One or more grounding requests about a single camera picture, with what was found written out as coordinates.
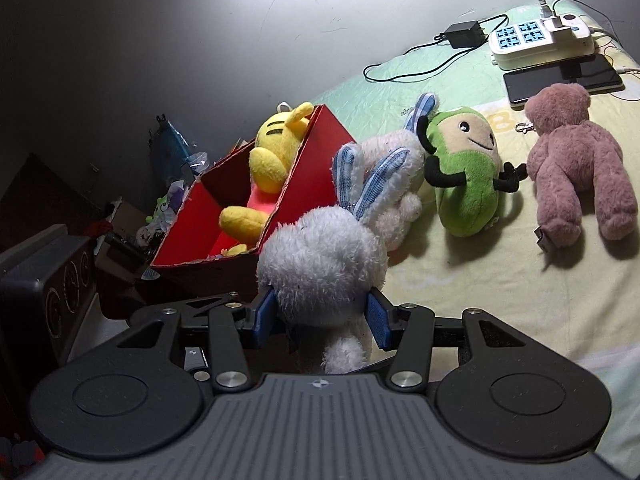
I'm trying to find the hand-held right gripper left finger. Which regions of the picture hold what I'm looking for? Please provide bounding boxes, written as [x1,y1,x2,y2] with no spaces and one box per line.
[117,287,281,396]

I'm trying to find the yellow plush toy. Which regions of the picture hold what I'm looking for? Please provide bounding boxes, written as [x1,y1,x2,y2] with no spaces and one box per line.
[218,102,315,258]

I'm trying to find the white power strip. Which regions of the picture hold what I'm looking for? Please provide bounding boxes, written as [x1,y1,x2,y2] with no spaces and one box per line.
[488,10,597,71]

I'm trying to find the green plush toy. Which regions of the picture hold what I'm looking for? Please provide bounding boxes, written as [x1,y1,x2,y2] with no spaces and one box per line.
[417,106,528,238]

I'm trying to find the red cardboard box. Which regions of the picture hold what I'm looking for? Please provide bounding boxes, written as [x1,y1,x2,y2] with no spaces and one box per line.
[150,104,358,293]

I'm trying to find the black power adapter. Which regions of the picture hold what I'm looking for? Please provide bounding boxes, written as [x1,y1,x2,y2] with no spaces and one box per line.
[440,21,486,50]

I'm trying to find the pink teddy bear plush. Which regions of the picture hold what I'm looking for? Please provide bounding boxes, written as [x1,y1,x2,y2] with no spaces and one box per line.
[524,82,633,253]

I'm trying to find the black device with round dials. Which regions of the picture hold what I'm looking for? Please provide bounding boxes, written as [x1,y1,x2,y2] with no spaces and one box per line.
[0,224,102,367]

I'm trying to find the black smartphone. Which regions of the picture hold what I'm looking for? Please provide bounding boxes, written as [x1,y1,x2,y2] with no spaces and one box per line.
[503,66,583,107]
[572,54,624,94]

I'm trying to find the thin white charging cable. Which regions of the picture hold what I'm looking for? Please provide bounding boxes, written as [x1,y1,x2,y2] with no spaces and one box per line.
[592,7,640,76]

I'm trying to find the small green toy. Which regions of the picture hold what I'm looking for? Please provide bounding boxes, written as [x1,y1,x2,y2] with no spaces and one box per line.
[146,196,177,225]

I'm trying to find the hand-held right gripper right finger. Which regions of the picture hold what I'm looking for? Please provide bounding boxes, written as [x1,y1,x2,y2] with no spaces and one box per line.
[367,290,543,391]

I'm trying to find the pile of clutter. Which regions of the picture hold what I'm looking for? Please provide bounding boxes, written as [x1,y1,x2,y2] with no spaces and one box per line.
[95,150,213,281]

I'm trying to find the black adapter cable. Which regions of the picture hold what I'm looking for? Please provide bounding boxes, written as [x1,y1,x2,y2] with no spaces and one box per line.
[363,12,511,83]

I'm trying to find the pinkish rabbit plush plaid ears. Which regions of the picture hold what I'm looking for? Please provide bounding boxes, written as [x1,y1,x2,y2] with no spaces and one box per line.
[357,92,441,253]

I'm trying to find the white rabbit plush striped ears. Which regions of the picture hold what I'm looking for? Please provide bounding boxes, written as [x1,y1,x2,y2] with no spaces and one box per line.
[256,144,408,375]

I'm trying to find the blue plastic bag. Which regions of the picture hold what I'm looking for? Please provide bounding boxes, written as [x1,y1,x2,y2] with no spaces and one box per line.
[149,114,197,182]

